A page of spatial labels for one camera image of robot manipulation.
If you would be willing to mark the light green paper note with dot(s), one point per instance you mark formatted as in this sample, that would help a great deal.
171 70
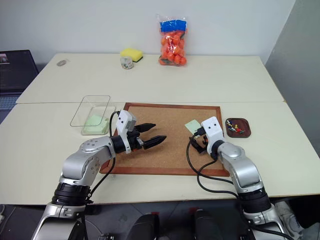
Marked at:
192 125

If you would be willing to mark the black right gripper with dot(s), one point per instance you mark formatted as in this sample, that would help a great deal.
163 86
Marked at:
202 146

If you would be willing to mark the small glass jar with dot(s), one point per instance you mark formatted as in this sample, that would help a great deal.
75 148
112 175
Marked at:
126 63

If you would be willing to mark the dark laptop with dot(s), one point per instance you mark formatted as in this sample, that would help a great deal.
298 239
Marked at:
15 75

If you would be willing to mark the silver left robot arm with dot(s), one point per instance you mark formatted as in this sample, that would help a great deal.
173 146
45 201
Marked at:
85 162

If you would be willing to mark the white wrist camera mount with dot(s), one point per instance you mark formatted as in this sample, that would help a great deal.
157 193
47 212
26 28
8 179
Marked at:
123 122
212 130

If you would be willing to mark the dark rounded shape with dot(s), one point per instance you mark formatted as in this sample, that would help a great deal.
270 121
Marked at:
207 225
147 226

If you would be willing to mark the yellow sponge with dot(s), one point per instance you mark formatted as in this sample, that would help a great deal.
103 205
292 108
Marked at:
131 53

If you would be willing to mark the red push pin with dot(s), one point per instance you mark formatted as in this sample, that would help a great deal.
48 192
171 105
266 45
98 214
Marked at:
239 130

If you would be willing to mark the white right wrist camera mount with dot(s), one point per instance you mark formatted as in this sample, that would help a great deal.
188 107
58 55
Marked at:
212 130

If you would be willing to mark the clear plastic container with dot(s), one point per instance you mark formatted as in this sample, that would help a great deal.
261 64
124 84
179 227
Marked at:
92 110

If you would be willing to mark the small clear round lid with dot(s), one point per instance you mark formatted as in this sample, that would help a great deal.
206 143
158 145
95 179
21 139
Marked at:
62 62

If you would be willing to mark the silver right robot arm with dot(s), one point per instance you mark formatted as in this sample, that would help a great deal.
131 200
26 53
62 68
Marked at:
245 170

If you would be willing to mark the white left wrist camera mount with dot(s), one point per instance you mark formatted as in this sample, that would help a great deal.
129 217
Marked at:
123 122

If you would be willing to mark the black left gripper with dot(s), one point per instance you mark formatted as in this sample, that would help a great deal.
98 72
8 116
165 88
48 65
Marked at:
136 142

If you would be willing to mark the bag of orange fruits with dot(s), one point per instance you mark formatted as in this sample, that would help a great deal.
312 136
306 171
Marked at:
173 42

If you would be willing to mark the brown wooden tray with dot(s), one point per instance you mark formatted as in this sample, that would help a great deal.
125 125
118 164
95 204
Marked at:
245 125

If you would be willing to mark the wood framed cork board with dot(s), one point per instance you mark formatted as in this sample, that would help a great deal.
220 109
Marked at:
170 150

